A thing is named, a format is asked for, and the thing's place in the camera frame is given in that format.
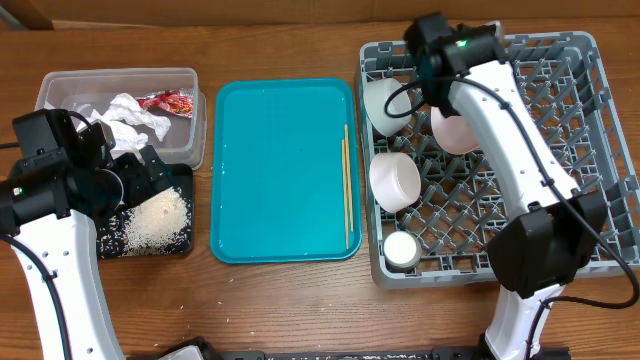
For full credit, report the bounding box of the large pink plate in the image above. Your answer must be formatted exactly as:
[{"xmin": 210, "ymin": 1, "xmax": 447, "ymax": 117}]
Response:
[{"xmin": 430, "ymin": 107, "xmax": 479, "ymax": 155}]

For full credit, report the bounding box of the grey bowl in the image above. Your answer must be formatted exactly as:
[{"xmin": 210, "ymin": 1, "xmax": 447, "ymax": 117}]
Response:
[{"xmin": 363, "ymin": 78, "xmax": 411, "ymax": 137}]

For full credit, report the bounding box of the pink bowl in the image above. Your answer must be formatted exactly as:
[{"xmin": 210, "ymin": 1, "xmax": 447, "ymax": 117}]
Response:
[{"xmin": 369, "ymin": 152, "xmax": 421, "ymax": 213}]

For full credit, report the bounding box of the white paper cup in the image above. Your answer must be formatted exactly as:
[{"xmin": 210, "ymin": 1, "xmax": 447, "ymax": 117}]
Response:
[{"xmin": 383, "ymin": 231, "xmax": 422, "ymax": 272}]

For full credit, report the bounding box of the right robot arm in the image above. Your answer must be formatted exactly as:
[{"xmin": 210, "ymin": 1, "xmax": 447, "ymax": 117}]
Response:
[{"xmin": 400, "ymin": 13, "xmax": 610, "ymax": 359}]

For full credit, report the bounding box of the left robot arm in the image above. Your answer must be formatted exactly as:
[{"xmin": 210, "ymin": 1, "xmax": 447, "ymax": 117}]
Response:
[{"xmin": 1, "ymin": 109, "xmax": 174, "ymax": 359}]

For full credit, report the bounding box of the grey dishwasher rack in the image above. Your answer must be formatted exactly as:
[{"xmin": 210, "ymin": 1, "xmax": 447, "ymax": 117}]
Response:
[{"xmin": 358, "ymin": 31, "xmax": 639, "ymax": 289}]

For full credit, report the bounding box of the black tray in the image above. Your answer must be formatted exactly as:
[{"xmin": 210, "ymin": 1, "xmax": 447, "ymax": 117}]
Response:
[{"xmin": 94, "ymin": 163, "xmax": 195, "ymax": 260}]

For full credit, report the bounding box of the rice pile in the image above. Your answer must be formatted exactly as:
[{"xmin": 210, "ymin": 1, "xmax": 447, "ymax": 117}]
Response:
[{"xmin": 97, "ymin": 187, "xmax": 192, "ymax": 257}]

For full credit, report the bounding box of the crumpled white tissue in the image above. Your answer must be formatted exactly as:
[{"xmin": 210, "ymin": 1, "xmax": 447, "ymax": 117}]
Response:
[{"xmin": 74, "ymin": 93, "xmax": 171, "ymax": 151}]

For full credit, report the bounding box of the clear plastic bin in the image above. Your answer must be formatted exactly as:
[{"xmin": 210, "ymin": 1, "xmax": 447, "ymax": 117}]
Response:
[{"xmin": 35, "ymin": 67, "xmax": 207, "ymax": 169}]

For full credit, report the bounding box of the red snack wrapper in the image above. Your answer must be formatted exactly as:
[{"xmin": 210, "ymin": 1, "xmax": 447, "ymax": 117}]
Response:
[{"xmin": 136, "ymin": 88, "xmax": 195, "ymax": 118}]

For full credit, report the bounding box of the right wooden chopstick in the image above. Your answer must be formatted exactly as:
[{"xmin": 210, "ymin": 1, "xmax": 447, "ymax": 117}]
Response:
[{"xmin": 344, "ymin": 124, "xmax": 354, "ymax": 232}]

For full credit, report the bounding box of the wooden chopstick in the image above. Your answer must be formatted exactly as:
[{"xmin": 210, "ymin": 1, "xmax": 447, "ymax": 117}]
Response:
[
  {"xmin": 344, "ymin": 124, "xmax": 354, "ymax": 232},
  {"xmin": 341, "ymin": 139, "xmax": 350, "ymax": 250}
]

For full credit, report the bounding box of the left wooden chopstick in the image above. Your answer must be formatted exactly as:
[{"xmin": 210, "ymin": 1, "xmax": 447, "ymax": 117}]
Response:
[{"xmin": 341, "ymin": 139, "xmax": 350, "ymax": 250}]

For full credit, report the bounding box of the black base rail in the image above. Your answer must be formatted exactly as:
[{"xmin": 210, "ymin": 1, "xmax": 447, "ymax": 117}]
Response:
[{"xmin": 214, "ymin": 342, "xmax": 571, "ymax": 360}]

